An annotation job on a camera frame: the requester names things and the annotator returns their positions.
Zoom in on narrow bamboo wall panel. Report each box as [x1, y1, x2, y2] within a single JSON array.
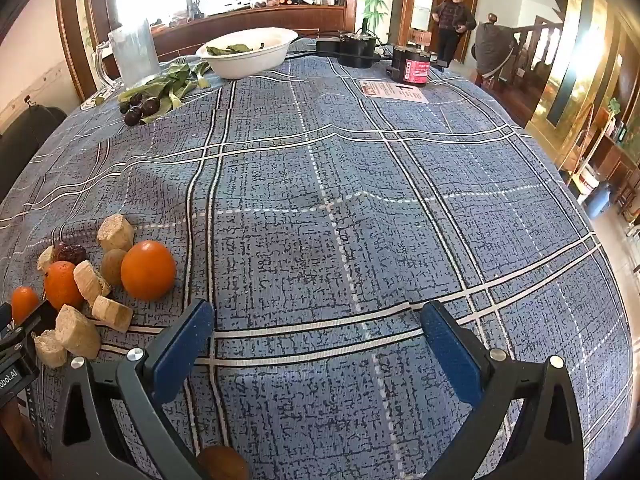
[[75, 0, 98, 56]]

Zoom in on green leaves in bowl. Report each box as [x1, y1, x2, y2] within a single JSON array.
[[206, 42, 266, 57]]

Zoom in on dark jacket on post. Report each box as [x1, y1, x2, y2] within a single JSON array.
[[474, 12, 518, 78]]

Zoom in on black sofa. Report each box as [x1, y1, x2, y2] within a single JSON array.
[[0, 106, 68, 201]]

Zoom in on black device with cables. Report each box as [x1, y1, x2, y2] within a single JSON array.
[[315, 19, 383, 67]]

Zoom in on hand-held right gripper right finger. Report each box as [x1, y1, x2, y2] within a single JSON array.
[[419, 300, 586, 480]]

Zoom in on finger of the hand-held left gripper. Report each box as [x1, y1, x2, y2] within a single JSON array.
[[0, 300, 57, 350]]

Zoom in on printed paper leaflet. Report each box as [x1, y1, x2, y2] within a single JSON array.
[[359, 79, 432, 105]]

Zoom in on glass mug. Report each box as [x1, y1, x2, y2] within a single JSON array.
[[92, 17, 161, 93]]

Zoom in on black jar with red label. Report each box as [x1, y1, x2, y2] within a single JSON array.
[[390, 45, 433, 88]]

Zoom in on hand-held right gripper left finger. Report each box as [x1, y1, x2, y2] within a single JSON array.
[[50, 299, 216, 480]]

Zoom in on brown kiwi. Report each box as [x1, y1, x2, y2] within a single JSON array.
[[196, 445, 250, 480], [101, 248, 130, 287]]

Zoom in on green leafy vegetables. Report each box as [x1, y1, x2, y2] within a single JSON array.
[[117, 62, 211, 126]]

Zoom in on wooden window counter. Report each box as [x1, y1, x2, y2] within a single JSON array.
[[150, 2, 351, 61]]

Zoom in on white bucket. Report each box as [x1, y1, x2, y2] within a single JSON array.
[[575, 162, 601, 201]]

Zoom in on white bowl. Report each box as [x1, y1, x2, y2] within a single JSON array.
[[195, 27, 299, 80]]

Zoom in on wooden shelf cabinet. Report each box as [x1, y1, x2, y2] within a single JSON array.
[[575, 100, 640, 226]]

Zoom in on large orange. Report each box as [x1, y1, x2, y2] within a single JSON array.
[[121, 240, 177, 302]]

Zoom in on small orange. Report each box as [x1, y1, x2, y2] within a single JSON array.
[[11, 286, 40, 326]]

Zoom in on blue plaid tablecloth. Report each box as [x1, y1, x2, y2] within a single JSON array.
[[0, 42, 633, 480]]

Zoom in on blue bottle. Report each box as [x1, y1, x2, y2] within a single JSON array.
[[585, 182, 612, 218]]

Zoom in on medium orange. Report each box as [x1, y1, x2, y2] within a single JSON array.
[[44, 260, 85, 311]]

